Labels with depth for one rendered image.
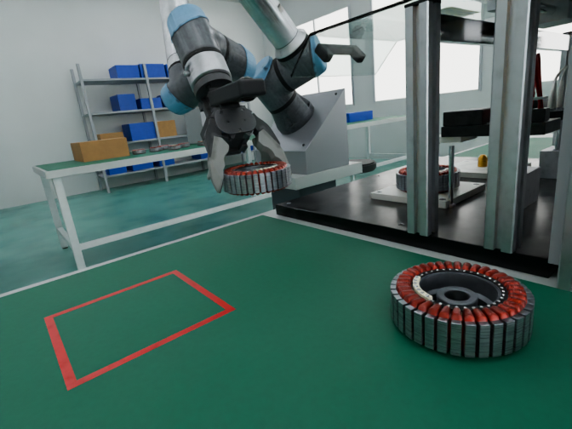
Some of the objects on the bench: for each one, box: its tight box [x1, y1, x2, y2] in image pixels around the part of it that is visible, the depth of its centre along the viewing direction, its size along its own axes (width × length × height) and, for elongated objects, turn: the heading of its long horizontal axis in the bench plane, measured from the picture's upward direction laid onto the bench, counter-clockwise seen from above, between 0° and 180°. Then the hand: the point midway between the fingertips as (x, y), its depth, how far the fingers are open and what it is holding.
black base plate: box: [276, 157, 558, 278], centre depth 74 cm, size 47×64×2 cm
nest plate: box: [454, 160, 531, 179], centre depth 82 cm, size 15×15×1 cm
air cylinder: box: [539, 146, 560, 179], centre depth 70 cm, size 5×8×6 cm
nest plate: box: [370, 181, 485, 209], centre depth 68 cm, size 15×15×1 cm
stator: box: [396, 164, 460, 193], centre depth 67 cm, size 11×11×4 cm
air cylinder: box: [524, 166, 541, 209], centre depth 56 cm, size 5×8×6 cm
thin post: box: [448, 146, 456, 208], centre depth 57 cm, size 2×2×10 cm
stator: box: [391, 260, 535, 358], centre depth 31 cm, size 11×11×4 cm
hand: (258, 180), depth 58 cm, fingers closed on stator, 13 cm apart
